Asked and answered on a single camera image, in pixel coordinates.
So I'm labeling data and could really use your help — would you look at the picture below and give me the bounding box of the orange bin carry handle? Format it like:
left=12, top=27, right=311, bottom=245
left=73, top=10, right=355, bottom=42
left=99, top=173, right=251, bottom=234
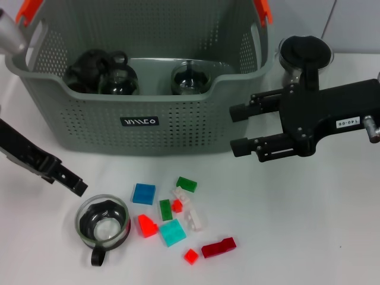
left=16, top=0, right=274, bottom=27

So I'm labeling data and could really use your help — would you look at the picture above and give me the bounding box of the translucent white toy brick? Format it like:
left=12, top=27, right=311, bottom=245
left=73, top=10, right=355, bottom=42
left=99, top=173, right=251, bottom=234
left=183, top=209, right=207, bottom=232

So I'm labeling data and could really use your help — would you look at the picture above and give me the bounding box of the dark red long brick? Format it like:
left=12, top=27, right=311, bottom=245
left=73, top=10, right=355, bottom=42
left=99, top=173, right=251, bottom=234
left=201, top=236, right=238, bottom=259

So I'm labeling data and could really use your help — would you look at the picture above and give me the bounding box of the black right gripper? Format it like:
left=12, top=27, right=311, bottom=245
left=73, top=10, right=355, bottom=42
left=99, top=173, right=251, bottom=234
left=229, top=77, right=380, bottom=163

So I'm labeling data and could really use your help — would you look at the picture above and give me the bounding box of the glass pitcher black handle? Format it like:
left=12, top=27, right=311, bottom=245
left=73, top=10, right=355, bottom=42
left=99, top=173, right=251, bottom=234
left=260, top=35, right=335, bottom=119

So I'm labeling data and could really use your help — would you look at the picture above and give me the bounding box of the small orange-red square brick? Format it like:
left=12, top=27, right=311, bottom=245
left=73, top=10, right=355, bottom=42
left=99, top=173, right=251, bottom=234
left=183, top=248, right=199, bottom=264

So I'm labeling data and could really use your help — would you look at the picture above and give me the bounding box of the narrow green toy brick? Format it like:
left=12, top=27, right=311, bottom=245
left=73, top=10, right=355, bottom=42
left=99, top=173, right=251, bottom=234
left=159, top=199, right=174, bottom=221

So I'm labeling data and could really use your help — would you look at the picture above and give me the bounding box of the wide green toy brick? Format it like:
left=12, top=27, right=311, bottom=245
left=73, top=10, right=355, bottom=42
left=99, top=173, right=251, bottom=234
left=176, top=176, right=198, bottom=193

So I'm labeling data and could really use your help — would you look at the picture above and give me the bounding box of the orange-red sloped toy brick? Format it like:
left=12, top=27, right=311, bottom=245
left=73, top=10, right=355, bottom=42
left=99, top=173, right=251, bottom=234
left=137, top=213, right=159, bottom=239

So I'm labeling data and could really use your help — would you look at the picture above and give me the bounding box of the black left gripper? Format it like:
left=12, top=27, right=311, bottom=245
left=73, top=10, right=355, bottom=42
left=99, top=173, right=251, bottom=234
left=0, top=118, right=89, bottom=198

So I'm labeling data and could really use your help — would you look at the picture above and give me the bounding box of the black clay teapot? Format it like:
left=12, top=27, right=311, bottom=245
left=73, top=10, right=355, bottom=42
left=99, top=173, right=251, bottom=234
left=65, top=49, right=129, bottom=90

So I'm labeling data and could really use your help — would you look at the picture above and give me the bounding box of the blue toy brick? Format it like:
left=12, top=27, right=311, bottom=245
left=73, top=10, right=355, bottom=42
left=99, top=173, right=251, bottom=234
left=132, top=183, right=157, bottom=205

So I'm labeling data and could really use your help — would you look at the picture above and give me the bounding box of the glass teacup black sleeve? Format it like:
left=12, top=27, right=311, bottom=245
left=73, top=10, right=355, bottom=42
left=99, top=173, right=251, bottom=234
left=170, top=59, right=212, bottom=96
left=97, top=61, right=140, bottom=96

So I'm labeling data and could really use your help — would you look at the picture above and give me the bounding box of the grey perforated storage bin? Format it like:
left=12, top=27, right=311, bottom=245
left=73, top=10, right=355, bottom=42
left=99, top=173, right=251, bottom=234
left=5, top=0, right=276, bottom=157

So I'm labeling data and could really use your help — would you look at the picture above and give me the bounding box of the teal toy brick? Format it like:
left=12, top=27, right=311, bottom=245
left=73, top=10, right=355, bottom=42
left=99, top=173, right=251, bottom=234
left=159, top=218, right=188, bottom=248

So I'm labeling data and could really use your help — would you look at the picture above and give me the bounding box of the glass jar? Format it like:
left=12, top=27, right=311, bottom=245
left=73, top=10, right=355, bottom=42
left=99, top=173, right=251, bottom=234
left=74, top=194, right=131, bottom=267

